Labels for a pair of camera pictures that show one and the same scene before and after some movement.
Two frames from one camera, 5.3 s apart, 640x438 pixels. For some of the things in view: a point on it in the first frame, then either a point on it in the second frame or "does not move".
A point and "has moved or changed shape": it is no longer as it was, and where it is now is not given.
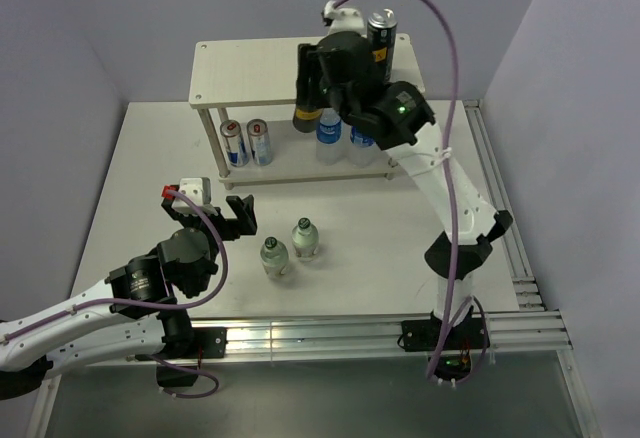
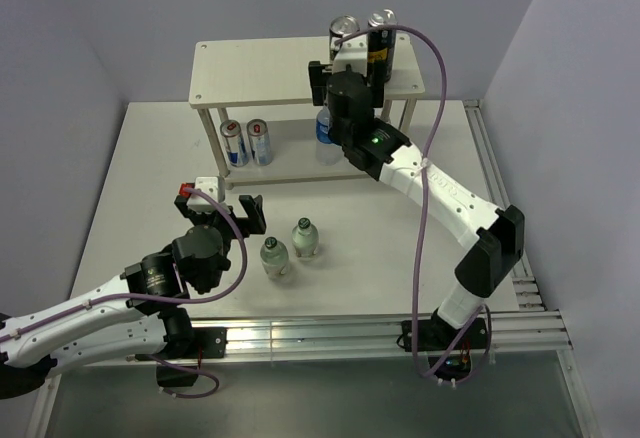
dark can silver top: (308, 110) has moved or changed shape
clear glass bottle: (274, 256) does not move
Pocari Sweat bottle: (329, 137) does not move
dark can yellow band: (381, 36) does not move
